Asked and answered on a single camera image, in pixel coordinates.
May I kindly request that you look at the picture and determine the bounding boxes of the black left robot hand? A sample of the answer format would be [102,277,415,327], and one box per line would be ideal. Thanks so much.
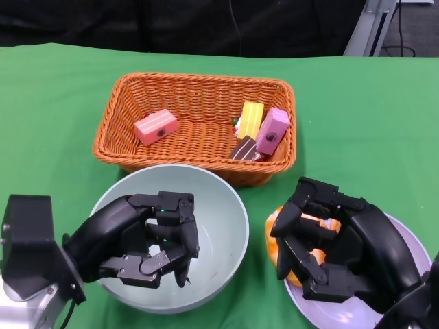
[63,191,200,289]

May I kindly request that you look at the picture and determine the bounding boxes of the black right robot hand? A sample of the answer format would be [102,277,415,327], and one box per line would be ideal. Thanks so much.
[270,176,423,315]

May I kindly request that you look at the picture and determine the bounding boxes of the golden sliced loaf bread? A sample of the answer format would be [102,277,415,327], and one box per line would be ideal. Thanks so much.
[317,217,343,234]

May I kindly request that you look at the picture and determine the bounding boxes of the orange ring donut bread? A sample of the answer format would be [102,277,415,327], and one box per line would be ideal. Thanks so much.
[265,205,327,288]

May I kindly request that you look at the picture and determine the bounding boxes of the grey-green round bowl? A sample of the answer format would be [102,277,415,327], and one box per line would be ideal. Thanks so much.
[89,164,250,315]

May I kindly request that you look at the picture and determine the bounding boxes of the pale lavender round plate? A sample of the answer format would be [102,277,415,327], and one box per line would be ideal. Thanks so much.
[283,212,434,329]

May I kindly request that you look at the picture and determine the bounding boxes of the salmon pink cake slice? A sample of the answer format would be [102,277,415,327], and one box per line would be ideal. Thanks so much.
[133,108,178,145]

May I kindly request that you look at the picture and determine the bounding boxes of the pink striped cake slice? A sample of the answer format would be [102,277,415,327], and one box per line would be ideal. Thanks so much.
[255,107,290,155]

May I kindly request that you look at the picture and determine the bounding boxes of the chocolate layer cake slice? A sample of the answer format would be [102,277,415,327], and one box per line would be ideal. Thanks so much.
[228,135,267,162]

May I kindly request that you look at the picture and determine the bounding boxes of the orange wicker basket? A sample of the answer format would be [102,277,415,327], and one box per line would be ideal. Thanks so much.
[92,71,296,188]

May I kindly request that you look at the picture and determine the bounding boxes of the yellow layer cake slice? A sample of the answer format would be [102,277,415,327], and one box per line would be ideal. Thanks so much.
[235,101,265,140]

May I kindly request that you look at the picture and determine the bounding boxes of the green tablecloth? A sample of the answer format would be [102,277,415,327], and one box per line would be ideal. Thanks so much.
[0,42,439,329]

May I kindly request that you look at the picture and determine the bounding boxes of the black backdrop cloth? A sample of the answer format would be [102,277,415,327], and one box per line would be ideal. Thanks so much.
[0,0,366,58]

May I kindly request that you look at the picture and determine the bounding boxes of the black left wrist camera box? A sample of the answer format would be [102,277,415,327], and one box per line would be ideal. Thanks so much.
[0,194,86,306]

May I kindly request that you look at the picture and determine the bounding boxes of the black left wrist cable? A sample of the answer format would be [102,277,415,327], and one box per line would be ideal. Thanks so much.
[62,297,79,329]

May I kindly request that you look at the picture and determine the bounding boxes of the black floor cable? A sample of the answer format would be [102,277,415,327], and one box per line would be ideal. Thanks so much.
[380,0,416,58]

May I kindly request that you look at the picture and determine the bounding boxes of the grey aluminium frame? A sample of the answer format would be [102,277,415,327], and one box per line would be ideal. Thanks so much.
[342,0,433,58]

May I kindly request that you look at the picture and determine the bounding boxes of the thin black hanging cable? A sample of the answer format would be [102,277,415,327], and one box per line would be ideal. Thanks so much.
[228,0,244,56]

